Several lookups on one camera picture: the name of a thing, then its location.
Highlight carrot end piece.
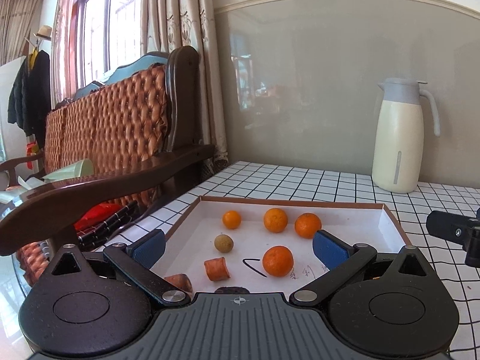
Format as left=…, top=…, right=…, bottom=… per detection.
left=164, top=274, right=193, bottom=295

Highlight large orange pale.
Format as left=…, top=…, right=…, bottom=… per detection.
left=295, top=213, right=322, bottom=239

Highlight dark red-orange tangerine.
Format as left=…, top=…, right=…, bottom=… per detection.
left=262, top=245, right=295, bottom=277

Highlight yellow-orange tangerine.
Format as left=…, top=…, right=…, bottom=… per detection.
left=263, top=208, right=288, bottom=233

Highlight small brown kiwi fruit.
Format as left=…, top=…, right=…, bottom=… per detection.
left=214, top=234, right=234, bottom=254

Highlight small orange front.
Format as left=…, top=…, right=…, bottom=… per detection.
left=222, top=211, right=242, bottom=230

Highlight white black grid tablecloth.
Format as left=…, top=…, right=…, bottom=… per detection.
left=113, top=161, right=479, bottom=359

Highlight red plastic bag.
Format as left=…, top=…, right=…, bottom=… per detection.
left=74, top=203, right=123, bottom=233

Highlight brown shallow cardboard box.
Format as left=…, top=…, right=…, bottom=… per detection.
left=152, top=196, right=410, bottom=295

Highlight cream thermos jug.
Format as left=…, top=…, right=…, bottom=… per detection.
left=372, top=77, right=441, bottom=194

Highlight pale green cup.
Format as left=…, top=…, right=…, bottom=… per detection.
left=43, top=158, right=95, bottom=182

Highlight orange tufted sofa cushion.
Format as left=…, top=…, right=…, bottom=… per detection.
left=44, top=63, right=170, bottom=211

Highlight black hanging jacket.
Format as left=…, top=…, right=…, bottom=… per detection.
left=7, top=50, right=51, bottom=149

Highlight straw hat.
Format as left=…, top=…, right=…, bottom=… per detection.
left=34, top=25, right=52, bottom=41

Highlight beige patterned curtain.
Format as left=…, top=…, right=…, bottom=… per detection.
left=141, top=0, right=229, bottom=172

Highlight dark wooden sofa frame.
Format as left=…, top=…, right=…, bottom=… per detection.
left=1, top=52, right=213, bottom=256

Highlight wooden window frame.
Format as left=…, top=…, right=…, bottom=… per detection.
left=50, top=0, right=110, bottom=104

